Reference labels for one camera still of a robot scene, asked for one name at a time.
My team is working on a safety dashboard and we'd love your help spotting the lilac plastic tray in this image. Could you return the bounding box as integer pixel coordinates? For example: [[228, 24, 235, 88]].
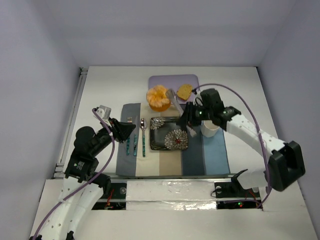
[[148, 74, 200, 94]]

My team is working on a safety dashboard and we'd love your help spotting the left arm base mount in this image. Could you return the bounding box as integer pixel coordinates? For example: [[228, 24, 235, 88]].
[[92, 182, 127, 211]]

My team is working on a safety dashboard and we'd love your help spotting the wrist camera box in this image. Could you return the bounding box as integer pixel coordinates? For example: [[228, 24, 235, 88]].
[[192, 88, 202, 105], [95, 105, 112, 121]]

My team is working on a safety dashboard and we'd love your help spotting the striped cloth placemat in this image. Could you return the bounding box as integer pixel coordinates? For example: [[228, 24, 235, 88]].
[[115, 103, 230, 177]]

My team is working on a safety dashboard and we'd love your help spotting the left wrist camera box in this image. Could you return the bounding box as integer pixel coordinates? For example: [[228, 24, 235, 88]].
[[95, 105, 112, 121]]

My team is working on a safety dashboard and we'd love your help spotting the knife with teal handle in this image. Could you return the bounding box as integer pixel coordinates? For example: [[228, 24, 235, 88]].
[[133, 116, 139, 157]]

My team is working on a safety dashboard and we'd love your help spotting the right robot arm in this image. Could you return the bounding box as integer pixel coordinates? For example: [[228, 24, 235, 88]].
[[176, 88, 306, 192]]

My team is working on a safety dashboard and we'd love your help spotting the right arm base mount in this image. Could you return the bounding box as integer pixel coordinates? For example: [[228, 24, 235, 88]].
[[210, 182, 262, 210]]

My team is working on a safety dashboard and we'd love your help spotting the white mug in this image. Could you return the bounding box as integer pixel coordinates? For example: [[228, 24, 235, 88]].
[[200, 120, 220, 138]]

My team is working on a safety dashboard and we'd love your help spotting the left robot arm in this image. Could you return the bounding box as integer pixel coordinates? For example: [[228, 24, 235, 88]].
[[30, 118, 136, 240]]

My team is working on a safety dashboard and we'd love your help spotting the orange frosted round cake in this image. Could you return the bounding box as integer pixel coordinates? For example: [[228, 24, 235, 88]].
[[146, 85, 171, 112]]

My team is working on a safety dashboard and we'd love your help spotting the fork with teal handle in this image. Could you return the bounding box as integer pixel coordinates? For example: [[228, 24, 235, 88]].
[[125, 116, 133, 156]]

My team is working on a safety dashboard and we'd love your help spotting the aluminium rail frame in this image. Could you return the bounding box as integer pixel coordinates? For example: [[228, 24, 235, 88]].
[[52, 67, 89, 179]]

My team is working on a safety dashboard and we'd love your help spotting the yellow bread slice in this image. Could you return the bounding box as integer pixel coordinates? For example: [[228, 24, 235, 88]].
[[176, 84, 193, 101]]

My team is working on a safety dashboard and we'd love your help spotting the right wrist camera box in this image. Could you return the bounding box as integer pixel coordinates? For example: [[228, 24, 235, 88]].
[[192, 88, 202, 105]]

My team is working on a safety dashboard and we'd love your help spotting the spoon with teal handle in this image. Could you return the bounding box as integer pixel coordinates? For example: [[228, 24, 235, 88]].
[[140, 118, 147, 158]]

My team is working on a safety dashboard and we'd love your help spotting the black floral square plate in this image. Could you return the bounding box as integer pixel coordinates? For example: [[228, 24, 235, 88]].
[[149, 116, 189, 151]]

